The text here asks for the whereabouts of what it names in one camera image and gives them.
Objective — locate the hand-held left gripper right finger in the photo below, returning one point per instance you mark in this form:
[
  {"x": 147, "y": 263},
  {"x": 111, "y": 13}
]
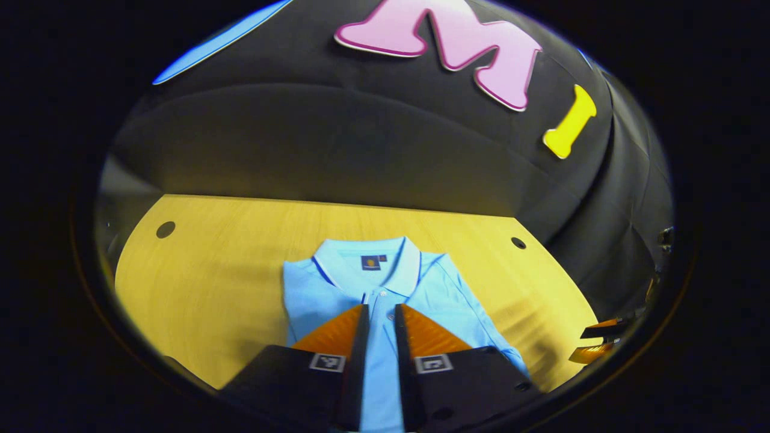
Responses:
[{"x": 406, "y": 373}]

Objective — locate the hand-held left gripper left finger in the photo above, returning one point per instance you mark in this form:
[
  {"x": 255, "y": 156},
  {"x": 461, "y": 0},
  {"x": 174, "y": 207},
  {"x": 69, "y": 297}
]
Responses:
[{"x": 352, "y": 373}]

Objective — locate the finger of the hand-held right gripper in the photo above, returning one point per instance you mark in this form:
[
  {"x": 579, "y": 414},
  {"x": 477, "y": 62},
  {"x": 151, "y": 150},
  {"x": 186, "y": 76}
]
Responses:
[
  {"x": 604, "y": 329},
  {"x": 592, "y": 353}
]

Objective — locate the light blue T-shirt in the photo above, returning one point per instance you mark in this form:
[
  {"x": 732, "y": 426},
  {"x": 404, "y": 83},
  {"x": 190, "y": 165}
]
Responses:
[{"x": 445, "y": 300}]

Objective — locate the black backdrop cloth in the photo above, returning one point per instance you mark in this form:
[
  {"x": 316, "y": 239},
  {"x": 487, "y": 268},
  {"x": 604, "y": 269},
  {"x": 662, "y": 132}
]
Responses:
[{"x": 301, "y": 138}]

